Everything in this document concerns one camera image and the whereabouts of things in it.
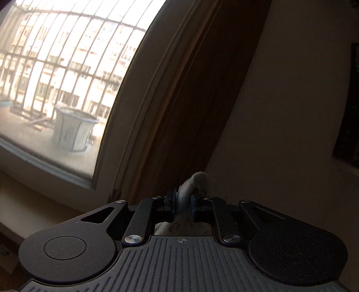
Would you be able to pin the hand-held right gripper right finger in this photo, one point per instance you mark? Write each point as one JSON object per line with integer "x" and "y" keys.
{"x": 193, "y": 207}

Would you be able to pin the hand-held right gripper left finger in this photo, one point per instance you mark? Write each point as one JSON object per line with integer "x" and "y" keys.
{"x": 172, "y": 206}

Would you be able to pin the white checker-print garment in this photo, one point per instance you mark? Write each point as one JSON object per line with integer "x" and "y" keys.
{"x": 196, "y": 179}

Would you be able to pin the white framed window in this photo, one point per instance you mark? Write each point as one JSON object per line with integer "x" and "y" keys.
{"x": 70, "y": 165}

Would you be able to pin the white bucket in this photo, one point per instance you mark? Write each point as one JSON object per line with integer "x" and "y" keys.
{"x": 73, "y": 129}

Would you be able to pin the cream stone window sill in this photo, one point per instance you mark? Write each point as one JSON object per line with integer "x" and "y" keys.
{"x": 42, "y": 196}

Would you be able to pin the metal window grille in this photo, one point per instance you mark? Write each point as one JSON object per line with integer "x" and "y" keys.
{"x": 98, "y": 17}

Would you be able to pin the wooden window frame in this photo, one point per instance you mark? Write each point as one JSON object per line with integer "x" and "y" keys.
{"x": 182, "y": 98}

